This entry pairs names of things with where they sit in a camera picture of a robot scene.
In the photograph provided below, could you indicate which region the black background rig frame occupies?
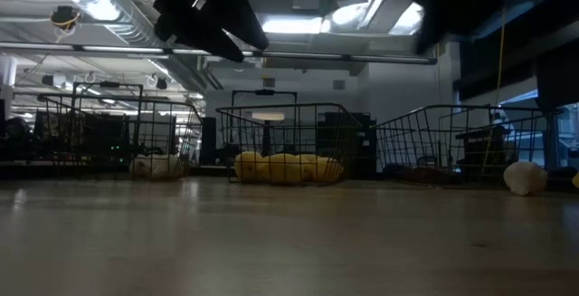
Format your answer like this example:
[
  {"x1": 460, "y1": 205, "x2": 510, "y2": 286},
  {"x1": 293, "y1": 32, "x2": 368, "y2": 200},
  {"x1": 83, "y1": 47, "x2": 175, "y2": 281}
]
[
  {"x1": 71, "y1": 81, "x2": 145, "y2": 161},
  {"x1": 231, "y1": 88, "x2": 299, "y2": 157}
]

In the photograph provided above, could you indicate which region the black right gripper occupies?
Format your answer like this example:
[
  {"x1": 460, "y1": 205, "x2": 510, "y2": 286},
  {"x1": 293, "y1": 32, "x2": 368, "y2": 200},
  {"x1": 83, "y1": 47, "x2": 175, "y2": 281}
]
[{"x1": 409, "y1": 0, "x2": 489, "y2": 56}]

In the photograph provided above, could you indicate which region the dark red sweet potato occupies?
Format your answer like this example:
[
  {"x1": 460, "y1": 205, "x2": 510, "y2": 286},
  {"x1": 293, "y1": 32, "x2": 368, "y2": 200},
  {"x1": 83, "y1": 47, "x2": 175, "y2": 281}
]
[{"x1": 397, "y1": 166, "x2": 459, "y2": 186}]

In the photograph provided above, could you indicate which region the bright round ceiling light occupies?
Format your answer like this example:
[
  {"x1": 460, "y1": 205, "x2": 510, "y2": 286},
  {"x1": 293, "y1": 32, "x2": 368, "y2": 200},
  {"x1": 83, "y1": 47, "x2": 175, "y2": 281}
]
[{"x1": 329, "y1": 0, "x2": 379, "y2": 29}]

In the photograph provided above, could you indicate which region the black cabinet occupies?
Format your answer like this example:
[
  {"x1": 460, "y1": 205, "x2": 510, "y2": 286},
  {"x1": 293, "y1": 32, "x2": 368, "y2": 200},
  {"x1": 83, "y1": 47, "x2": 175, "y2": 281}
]
[{"x1": 316, "y1": 111, "x2": 378, "y2": 180}]

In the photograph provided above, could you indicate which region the long linear ceiling light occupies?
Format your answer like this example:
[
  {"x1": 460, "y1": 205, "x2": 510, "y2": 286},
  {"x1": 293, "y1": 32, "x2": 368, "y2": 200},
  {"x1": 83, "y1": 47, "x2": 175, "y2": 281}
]
[{"x1": 0, "y1": 41, "x2": 438, "y2": 65}]

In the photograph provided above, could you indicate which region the black upright column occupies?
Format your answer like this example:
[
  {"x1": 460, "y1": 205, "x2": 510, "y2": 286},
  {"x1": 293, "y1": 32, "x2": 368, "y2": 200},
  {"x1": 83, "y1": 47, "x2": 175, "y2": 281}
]
[{"x1": 199, "y1": 116, "x2": 218, "y2": 167}]

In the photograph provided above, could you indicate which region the grey rectangular ceiling duct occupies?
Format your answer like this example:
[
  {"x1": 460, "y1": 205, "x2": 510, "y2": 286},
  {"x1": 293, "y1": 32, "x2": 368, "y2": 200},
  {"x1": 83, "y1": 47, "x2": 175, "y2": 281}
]
[{"x1": 356, "y1": 0, "x2": 424, "y2": 35}]

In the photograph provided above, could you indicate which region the dark cluttered desk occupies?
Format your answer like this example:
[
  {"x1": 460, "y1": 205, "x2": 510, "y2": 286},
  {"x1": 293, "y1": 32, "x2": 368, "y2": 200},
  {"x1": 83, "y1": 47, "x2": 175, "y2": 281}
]
[{"x1": 454, "y1": 123, "x2": 524, "y2": 177}]

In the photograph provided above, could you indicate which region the dark overhead beam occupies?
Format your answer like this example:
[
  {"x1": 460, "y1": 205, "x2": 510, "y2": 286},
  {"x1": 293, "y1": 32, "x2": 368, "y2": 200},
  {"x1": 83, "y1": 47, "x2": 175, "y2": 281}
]
[{"x1": 454, "y1": 0, "x2": 579, "y2": 112}]

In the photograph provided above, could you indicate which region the black aluminium table frame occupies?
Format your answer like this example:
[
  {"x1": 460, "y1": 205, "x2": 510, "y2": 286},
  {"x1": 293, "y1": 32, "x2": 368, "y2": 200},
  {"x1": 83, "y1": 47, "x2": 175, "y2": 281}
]
[{"x1": 0, "y1": 163, "x2": 512, "y2": 184}]

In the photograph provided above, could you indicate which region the yellow ceiling cable reel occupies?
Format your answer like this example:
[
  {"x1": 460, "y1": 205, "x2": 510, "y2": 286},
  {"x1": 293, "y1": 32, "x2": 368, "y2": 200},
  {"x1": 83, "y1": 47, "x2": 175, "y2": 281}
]
[{"x1": 49, "y1": 5, "x2": 84, "y2": 33}]

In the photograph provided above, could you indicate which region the dark equipment rack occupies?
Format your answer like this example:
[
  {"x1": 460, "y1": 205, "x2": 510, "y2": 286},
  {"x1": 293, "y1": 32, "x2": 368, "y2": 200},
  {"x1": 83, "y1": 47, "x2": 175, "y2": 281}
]
[{"x1": 29, "y1": 110, "x2": 133, "y2": 167}]

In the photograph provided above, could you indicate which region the bright ceiling light panel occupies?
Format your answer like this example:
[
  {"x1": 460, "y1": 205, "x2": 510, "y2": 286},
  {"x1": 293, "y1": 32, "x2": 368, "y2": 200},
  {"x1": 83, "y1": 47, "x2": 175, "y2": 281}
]
[{"x1": 261, "y1": 14, "x2": 326, "y2": 35}]

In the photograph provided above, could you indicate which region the bronze wire basket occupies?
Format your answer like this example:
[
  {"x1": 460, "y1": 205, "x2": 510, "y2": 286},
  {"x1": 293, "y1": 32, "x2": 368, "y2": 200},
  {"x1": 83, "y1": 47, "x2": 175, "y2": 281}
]
[
  {"x1": 373, "y1": 103, "x2": 562, "y2": 186},
  {"x1": 38, "y1": 92, "x2": 204, "y2": 182},
  {"x1": 215, "y1": 101, "x2": 363, "y2": 186}
]

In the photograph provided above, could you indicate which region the silver ribbed ventilation duct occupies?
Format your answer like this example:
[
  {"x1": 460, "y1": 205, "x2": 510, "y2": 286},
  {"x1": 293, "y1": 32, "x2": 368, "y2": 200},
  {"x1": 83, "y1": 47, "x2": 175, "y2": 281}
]
[{"x1": 26, "y1": 0, "x2": 223, "y2": 92}]

